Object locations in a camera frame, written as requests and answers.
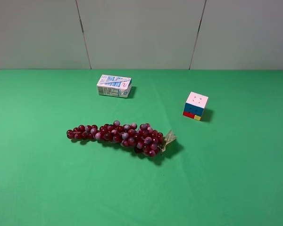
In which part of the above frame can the multicoloured puzzle cube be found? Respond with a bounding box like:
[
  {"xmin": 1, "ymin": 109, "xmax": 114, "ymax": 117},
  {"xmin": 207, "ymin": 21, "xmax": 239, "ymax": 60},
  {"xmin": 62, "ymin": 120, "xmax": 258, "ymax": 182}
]
[{"xmin": 183, "ymin": 92, "xmax": 208, "ymax": 121}]

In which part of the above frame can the red purple grape bunch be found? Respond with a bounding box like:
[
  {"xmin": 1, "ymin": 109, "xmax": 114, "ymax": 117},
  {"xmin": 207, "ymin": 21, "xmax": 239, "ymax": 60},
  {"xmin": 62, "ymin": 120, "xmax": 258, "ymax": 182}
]
[{"xmin": 66, "ymin": 120, "xmax": 177, "ymax": 157}]

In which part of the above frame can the white blue milk carton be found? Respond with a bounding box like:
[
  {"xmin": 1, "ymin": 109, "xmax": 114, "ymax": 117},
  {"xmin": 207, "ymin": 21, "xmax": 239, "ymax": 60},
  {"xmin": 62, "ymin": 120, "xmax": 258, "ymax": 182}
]
[{"xmin": 97, "ymin": 74, "xmax": 132, "ymax": 98}]

